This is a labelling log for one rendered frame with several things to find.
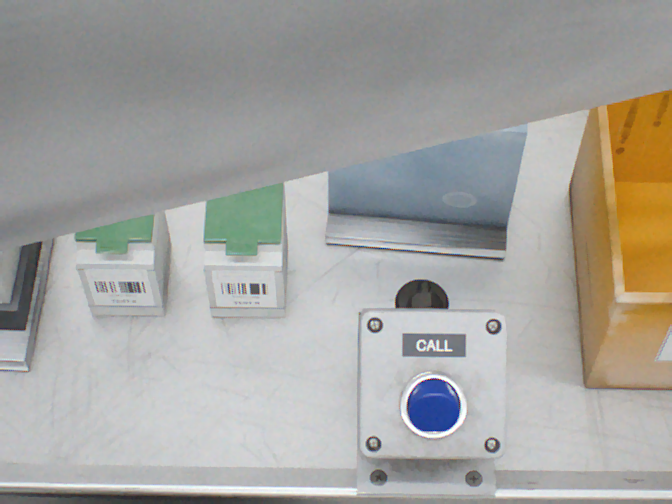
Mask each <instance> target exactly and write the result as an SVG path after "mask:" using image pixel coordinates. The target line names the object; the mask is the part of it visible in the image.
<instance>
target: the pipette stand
mask: <svg viewBox="0 0 672 504"><path fill-rule="evenodd" d="M527 133H528V124H525V125H521V126H516V127H512V128H508V129H504V130H500V131H494V132H490V133H486V134H482V135H477V136H473V137H469V138H464V139H459V140H455V141H451V142H447V143H443V144H438V146H434V147H429V148H425V149H420V150H416V151H412V152H408V153H403V154H398V155H394V156H390V157H385V158H381V159H377V160H373V161H367V162H363V163H359V164H355V166H350V167H346V168H342V169H338V170H332V171H328V215H327V224H326V232H325V243H331V244H344V245H356V246H369V247H380V248H392V249H405V250H416V251H428V252H440V253H452V254H465V255H476V256H488V257H501V259H505V254H506V244H507V226H508V222H509V216H510V211H511V207H512V202H513V196H514V192H515V187H516V181H518V177H519V172H520V168H521V163H522V157H523V153H524V148H525V142H526V138H527Z"/></svg>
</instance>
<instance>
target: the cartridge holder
mask: <svg viewBox="0 0 672 504"><path fill-rule="evenodd" d="M53 240H54V239H49V240H45V241H40V242H36V243H32V244H28V245H24V246H23V248H22V253H21V259H20V264H19V269H17V274H16V280H15V284H14V289H13V294H12V300H11V304H0V369H4V370H25V371H28V370H29V367H30V362H31V355H32V350H33V345H34V340H35V333H36V328H37V323H38V317H39V311H40V306H42V301H43V295H44V289H45V284H46V279H47V273H48V268H49V262H50V256H51V251H52V246H53Z"/></svg>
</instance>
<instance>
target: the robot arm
mask: <svg viewBox="0 0 672 504"><path fill-rule="evenodd" d="M668 89H672V0H0V251H2V250H6V249H10V248H14V247H19V246H24V245H28V244H32V243H36V242H40V241H45V240H49V239H54V237H58V236H62V235H67V234H71V233H75V232H79V231H84V230H89V229H93V228H97V227H101V226H105V225H110V224H115V223H119V222H123V221H128V220H132V218H136V217H140V216H144V215H150V214H154V213H158V212H162V211H166V210H171V209H175V208H180V207H184V206H189V205H193V204H197V203H201V201H206V200H211V199H215V198H219V197H224V196H228V195H232V194H236V193H240V192H246V191H250V190H254V189H258V188H263V187H267V186H271V185H276V183H281V182H285V181H289V180H293V179H298V178H302V177H307V176H311V175H316V174H320V173H324V172H328V171H332V170H338V169H342V168H346V167H350V166H355V164H359V163H363V162H367V161H373V160H377V159H381V158H385V157H390V156H394V155H398V154H403V153H408V152H412V151H416V150H420V149H425V148H429V147H434V146H438V144H443V143H447V142H451V141H455V140H459V139H464V138H469V137H473V136H477V135H482V134H486V133H490V132H494V131H500V130H504V129H508V128H512V127H516V126H521V125H525V124H530V123H534V121H538V120H543V119H547V118H551V117H555V116H559V115H565V114H569V113H573V112H577V111H581V110H586V109H590V108H595V107H599V106H603V105H608V104H612V103H616V102H620V101H625V100H630V99H634V98H638V97H642V96H646V95H650V94H656V93H660V91H662V92H664V90H668Z"/></svg>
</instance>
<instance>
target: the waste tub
mask: <svg viewBox="0 0 672 504"><path fill-rule="evenodd" d="M569 192H570V206H571V220H572V233H573V247H574V261H575V274H576V288H578V302H579V315H580V329H581V343H582V357H583V370H584V384H585V386H586V387H588V388H624V389H665V390H672V89H668V90H664V92H662V91H660V93H656V94H650V95H646V96H642V97H638V98H634V99H630V100H625V101H620V102H616V103H612V104H608V105H603V106H599V107H595V108H590V111H589V115H588V118H587V123H586V126H585V130H584V134H583V137H582V142H581V145H579V149H578V153H577V156H576V161H575V164H574V168H573V172H572V175H571V179H570V184H569Z"/></svg>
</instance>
